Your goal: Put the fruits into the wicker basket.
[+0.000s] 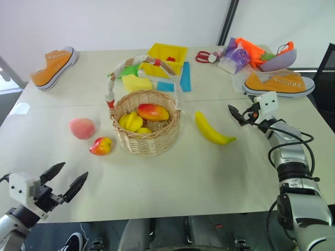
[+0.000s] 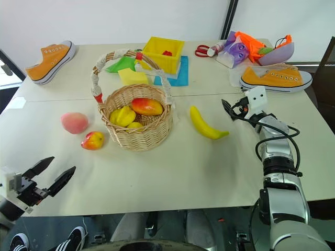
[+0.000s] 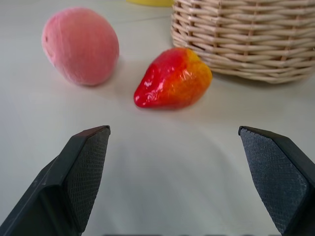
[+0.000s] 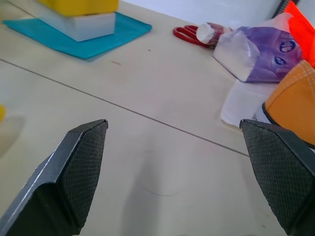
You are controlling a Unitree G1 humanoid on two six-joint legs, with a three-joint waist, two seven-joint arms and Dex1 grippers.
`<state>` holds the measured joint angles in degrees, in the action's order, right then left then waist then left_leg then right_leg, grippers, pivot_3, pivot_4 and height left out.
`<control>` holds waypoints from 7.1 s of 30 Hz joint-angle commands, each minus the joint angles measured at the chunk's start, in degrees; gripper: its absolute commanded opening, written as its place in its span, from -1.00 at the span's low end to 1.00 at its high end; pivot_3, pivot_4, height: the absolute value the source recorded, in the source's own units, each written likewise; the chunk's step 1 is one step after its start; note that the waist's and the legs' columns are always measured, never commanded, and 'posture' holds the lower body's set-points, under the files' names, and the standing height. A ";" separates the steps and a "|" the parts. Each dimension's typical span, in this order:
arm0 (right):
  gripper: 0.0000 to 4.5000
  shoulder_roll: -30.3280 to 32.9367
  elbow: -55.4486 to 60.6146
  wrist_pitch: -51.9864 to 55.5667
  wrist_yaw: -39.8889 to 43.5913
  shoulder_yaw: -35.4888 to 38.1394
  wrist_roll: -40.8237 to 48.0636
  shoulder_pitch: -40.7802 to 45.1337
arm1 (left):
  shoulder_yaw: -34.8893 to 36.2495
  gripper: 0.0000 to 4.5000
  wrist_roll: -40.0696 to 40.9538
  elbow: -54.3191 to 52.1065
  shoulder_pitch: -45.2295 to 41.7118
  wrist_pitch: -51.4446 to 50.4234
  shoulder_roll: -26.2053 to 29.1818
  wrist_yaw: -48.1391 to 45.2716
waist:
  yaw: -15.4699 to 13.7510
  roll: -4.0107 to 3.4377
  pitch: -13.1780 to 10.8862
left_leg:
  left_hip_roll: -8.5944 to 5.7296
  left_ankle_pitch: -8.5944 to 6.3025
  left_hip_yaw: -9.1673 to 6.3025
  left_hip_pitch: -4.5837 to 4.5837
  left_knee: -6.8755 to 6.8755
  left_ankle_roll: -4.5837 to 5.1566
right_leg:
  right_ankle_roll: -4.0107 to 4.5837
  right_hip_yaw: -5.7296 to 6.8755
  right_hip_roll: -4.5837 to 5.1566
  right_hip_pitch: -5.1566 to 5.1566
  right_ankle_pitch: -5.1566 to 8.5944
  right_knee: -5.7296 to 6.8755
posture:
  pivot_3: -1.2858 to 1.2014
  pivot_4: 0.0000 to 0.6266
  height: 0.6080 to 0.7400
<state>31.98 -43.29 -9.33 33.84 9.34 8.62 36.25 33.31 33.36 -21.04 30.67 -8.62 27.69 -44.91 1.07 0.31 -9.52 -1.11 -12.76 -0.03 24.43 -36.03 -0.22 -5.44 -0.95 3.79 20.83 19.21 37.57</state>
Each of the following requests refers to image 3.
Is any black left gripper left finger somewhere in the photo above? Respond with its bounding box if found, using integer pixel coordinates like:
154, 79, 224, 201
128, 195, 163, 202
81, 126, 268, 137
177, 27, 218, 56
0, 125, 111, 236

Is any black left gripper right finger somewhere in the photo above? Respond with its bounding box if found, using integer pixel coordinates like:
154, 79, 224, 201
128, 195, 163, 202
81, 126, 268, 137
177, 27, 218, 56
238, 125, 315, 236

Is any woven wicker basket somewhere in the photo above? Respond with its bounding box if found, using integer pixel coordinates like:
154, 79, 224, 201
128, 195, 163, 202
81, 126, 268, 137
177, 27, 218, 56
170, 0, 315, 85

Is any yellow object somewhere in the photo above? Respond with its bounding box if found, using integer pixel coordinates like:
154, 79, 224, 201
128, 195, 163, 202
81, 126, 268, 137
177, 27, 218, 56
126, 0, 174, 7

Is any pink peach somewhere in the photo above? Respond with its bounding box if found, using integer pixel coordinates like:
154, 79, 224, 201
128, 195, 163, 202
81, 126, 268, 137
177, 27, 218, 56
41, 6, 120, 87

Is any red and yellow mango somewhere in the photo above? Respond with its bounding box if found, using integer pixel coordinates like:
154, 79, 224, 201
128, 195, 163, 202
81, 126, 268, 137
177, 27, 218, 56
133, 47, 213, 110

